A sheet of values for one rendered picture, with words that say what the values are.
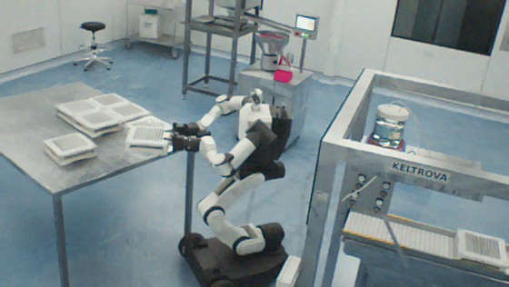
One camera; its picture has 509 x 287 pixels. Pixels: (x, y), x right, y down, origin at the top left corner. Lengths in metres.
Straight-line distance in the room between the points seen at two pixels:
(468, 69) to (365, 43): 1.48
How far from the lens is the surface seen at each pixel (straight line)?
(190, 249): 3.48
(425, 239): 2.86
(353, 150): 1.72
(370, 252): 2.73
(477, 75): 7.54
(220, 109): 3.35
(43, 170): 3.14
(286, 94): 5.04
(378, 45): 7.60
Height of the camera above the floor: 2.30
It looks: 25 degrees down
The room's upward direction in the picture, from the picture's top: 6 degrees clockwise
